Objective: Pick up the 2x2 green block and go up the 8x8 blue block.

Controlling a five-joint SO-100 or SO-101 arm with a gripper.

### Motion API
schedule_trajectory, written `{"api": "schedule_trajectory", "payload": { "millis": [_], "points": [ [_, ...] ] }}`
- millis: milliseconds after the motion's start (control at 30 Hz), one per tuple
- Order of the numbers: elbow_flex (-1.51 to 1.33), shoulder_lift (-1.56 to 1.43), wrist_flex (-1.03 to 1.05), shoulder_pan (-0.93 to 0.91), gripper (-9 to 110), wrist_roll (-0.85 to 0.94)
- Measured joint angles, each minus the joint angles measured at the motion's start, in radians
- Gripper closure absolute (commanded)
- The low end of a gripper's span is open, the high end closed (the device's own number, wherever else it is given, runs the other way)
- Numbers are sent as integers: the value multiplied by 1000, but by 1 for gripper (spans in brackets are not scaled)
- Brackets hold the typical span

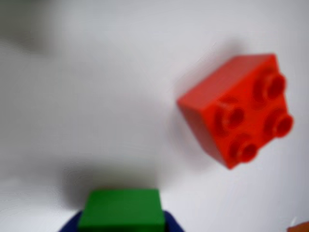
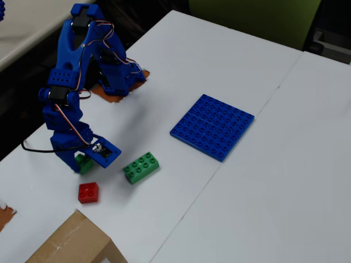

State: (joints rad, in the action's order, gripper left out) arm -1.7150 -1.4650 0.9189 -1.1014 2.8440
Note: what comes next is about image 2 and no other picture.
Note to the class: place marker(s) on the blue 8x8 studded plate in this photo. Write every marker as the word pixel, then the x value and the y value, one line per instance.
pixel 211 127

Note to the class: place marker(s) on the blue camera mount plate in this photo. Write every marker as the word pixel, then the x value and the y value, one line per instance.
pixel 107 156

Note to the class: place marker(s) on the green 2x2 block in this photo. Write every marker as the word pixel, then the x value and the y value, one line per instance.
pixel 83 165

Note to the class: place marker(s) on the green 2x4 block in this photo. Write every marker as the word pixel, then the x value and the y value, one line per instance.
pixel 140 167

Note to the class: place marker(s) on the beige side table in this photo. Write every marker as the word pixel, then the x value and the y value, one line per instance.
pixel 24 33

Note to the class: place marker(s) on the red 2x2 block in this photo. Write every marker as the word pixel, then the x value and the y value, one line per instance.
pixel 88 192

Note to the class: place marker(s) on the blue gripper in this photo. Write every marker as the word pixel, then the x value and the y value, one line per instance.
pixel 64 146

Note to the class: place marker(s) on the grey box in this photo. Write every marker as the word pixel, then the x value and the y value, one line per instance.
pixel 329 43

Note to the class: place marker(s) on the green chair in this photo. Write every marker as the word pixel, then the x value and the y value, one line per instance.
pixel 255 19

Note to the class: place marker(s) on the blue bead object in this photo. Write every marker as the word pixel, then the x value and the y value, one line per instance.
pixel 2 9

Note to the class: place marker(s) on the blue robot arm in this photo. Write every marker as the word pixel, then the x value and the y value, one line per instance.
pixel 68 54

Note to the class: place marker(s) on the white table cover board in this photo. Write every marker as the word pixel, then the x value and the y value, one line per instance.
pixel 288 178
pixel 170 68

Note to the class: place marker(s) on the brown cardboard box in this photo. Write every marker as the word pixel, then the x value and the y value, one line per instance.
pixel 74 241

